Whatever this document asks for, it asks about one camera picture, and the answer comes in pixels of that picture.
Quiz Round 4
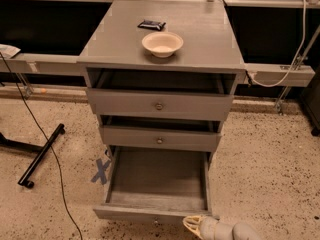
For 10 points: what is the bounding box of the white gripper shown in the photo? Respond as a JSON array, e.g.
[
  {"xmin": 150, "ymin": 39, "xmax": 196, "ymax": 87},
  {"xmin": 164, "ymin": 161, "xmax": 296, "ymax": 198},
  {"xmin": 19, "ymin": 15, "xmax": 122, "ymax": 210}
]
[{"xmin": 183, "ymin": 215, "xmax": 233, "ymax": 240}]

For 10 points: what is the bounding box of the grey bottom drawer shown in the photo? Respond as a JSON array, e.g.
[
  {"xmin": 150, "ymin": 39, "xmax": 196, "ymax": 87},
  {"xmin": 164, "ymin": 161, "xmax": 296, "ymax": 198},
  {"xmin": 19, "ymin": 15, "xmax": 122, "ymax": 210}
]
[{"xmin": 94, "ymin": 147, "xmax": 212, "ymax": 224}]

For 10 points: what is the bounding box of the grey drawer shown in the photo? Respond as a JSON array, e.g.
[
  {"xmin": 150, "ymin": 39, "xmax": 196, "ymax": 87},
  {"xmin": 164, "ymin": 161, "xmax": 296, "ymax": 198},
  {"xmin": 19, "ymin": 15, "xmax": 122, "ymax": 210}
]
[
  {"xmin": 87, "ymin": 70, "xmax": 233, "ymax": 121},
  {"xmin": 99, "ymin": 115, "xmax": 221, "ymax": 152},
  {"xmin": 94, "ymin": 147, "xmax": 212, "ymax": 224}
]

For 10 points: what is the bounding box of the grey middle drawer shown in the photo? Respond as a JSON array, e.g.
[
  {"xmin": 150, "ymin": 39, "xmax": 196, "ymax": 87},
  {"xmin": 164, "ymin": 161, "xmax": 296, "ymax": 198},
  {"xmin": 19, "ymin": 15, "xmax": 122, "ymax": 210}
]
[{"xmin": 99, "ymin": 115, "xmax": 221, "ymax": 152}]

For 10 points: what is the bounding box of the grey wooden drawer cabinet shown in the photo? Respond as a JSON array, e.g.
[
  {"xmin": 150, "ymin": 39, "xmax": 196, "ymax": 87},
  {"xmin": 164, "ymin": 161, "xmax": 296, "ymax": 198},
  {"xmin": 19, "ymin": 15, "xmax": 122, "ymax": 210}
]
[{"xmin": 77, "ymin": 0, "xmax": 247, "ymax": 172}]

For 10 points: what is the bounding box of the grey top drawer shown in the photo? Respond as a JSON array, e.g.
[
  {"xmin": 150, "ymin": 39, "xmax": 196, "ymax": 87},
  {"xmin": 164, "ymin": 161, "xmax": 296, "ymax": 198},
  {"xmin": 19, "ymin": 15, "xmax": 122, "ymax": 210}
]
[{"xmin": 87, "ymin": 70, "xmax": 233, "ymax": 121}]

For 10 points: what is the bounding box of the blue tape cross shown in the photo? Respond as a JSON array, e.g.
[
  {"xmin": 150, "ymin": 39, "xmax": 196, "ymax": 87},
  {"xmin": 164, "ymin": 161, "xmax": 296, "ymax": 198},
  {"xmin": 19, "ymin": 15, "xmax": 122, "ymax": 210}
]
[{"xmin": 91, "ymin": 159, "xmax": 111, "ymax": 185}]

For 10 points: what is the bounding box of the black stand base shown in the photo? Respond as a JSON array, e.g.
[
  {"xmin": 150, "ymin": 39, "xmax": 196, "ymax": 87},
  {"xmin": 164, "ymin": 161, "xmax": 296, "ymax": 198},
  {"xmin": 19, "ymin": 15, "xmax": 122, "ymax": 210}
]
[{"xmin": 0, "ymin": 124, "xmax": 65, "ymax": 189}]

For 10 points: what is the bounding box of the dark snack packet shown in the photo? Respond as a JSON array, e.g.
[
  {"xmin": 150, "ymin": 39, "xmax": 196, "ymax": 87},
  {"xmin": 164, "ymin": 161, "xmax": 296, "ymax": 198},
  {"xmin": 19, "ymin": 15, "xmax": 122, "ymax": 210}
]
[{"xmin": 138, "ymin": 20, "xmax": 166, "ymax": 31}]

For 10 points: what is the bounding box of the white paper sheet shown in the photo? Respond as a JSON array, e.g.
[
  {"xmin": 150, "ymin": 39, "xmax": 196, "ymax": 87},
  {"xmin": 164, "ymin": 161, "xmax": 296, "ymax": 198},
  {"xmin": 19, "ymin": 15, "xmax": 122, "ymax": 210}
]
[{"xmin": 0, "ymin": 44, "xmax": 20, "ymax": 59}]

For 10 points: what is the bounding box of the grey metal frame rail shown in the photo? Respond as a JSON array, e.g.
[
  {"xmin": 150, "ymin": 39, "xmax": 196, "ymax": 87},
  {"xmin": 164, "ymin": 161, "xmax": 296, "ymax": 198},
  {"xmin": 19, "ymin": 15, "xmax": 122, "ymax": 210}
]
[{"xmin": 0, "ymin": 53, "xmax": 84, "ymax": 76}]

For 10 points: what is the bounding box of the black floor cable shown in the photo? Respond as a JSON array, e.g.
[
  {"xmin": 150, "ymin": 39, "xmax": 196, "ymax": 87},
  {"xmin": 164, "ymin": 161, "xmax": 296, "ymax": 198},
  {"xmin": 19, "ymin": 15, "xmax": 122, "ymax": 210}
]
[{"xmin": 0, "ymin": 51, "xmax": 84, "ymax": 240}]

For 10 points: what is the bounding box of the white cable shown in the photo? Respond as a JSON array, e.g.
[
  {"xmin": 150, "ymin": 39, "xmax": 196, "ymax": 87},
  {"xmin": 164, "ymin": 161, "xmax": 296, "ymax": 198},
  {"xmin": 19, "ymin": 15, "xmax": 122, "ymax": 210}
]
[{"xmin": 247, "ymin": 0, "xmax": 308, "ymax": 88}]

